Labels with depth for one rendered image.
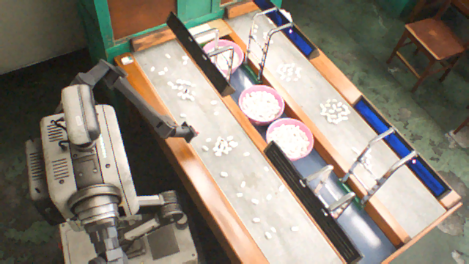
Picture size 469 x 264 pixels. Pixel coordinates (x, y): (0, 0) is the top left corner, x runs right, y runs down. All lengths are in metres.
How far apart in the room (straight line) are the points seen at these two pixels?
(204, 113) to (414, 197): 1.25
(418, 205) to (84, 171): 1.70
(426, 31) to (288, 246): 2.47
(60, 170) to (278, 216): 1.11
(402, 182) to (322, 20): 2.32
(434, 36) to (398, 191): 1.87
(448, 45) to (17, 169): 3.55
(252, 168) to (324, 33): 2.27
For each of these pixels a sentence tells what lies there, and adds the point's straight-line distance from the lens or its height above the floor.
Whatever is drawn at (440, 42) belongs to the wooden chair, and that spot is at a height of 0.46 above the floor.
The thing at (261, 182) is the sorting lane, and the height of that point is 0.74.
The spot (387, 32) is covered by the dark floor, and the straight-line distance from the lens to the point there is 4.40.
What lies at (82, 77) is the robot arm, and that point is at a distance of 1.67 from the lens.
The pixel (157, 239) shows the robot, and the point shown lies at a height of 0.48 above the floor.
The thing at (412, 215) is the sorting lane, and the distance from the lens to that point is 2.28.
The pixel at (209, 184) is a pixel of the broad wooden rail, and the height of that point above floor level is 0.76.
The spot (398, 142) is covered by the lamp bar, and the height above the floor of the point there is 1.09.
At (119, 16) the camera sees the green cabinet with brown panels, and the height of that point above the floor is 1.04.
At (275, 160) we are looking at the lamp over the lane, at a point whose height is 1.07.
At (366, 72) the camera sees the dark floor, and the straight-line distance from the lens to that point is 3.86.
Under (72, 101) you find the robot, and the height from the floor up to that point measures 1.64.
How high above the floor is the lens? 2.57
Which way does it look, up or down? 55 degrees down
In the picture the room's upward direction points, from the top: 10 degrees clockwise
